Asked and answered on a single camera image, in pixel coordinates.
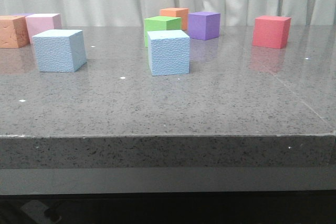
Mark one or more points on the light blue foam block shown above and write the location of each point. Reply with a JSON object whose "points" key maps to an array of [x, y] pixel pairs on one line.
{"points": [[59, 50], [168, 52]]}

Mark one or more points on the green foam block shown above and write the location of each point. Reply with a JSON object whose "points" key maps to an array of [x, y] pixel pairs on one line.
{"points": [[160, 23]]}

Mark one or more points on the purple foam block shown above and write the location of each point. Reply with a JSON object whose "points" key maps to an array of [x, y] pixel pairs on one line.
{"points": [[203, 25]]}

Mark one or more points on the red foam block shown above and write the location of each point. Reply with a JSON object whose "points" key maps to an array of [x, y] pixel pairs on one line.
{"points": [[271, 31]]}

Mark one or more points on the pink foam block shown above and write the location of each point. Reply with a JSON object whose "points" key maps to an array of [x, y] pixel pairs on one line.
{"points": [[38, 23]]}

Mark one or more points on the lavender foam block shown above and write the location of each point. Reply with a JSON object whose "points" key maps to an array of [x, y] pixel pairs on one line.
{"points": [[22, 14]]}

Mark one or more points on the dented orange foam block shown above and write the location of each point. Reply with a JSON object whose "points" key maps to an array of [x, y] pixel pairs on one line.
{"points": [[14, 32]]}

